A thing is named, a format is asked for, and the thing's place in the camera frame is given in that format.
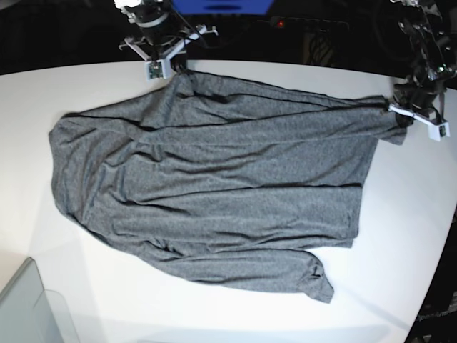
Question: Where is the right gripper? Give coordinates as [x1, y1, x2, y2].
[119, 14, 218, 74]

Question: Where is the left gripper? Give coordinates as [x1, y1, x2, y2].
[388, 84, 446, 128]

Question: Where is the grey long-sleeve shirt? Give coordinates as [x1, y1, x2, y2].
[49, 71, 407, 303]

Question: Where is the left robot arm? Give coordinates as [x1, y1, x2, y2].
[391, 1, 456, 138]

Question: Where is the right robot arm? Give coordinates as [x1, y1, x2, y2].
[114, 1, 219, 80]

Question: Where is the blue bin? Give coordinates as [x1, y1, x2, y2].
[172, 0, 274, 15]

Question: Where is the black power strip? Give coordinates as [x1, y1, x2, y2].
[258, 16, 351, 30]

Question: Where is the translucent plastic box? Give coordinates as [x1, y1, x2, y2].
[1, 257, 80, 342]

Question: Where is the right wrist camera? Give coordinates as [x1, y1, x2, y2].
[145, 59, 174, 81]

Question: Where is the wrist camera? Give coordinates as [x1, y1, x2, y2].
[145, 59, 174, 81]
[428, 121, 451, 141]

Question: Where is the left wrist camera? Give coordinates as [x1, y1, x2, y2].
[428, 121, 451, 141]

